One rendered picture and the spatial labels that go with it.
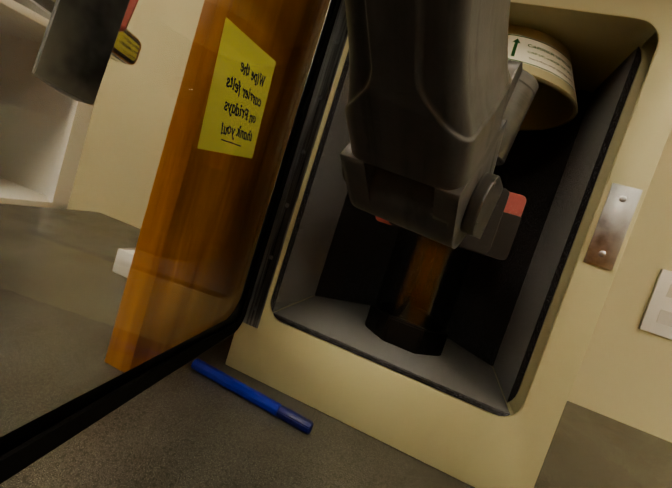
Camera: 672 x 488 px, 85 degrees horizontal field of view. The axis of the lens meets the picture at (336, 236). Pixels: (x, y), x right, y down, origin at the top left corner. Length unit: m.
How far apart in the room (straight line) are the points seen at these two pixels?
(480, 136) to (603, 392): 0.75
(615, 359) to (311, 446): 0.64
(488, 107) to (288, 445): 0.30
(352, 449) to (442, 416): 0.09
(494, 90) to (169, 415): 0.33
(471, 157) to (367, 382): 0.28
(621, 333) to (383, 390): 0.56
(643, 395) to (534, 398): 0.52
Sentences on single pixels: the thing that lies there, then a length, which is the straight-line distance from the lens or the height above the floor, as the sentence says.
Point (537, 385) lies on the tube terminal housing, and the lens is 0.39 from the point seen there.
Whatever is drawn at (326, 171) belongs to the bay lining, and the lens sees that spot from 0.42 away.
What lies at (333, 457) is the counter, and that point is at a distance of 0.37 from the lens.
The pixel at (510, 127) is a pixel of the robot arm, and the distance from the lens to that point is 0.29.
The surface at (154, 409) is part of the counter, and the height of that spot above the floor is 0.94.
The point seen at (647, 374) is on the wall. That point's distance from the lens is 0.90.
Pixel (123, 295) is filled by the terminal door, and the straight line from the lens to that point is 0.23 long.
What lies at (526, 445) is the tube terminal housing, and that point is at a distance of 0.41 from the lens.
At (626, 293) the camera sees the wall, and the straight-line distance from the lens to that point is 0.86.
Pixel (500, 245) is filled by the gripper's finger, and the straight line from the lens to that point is 0.40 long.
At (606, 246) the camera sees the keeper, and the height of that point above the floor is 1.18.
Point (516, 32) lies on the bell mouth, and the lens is 0.45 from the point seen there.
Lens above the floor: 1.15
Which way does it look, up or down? 4 degrees down
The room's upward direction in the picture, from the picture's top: 18 degrees clockwise
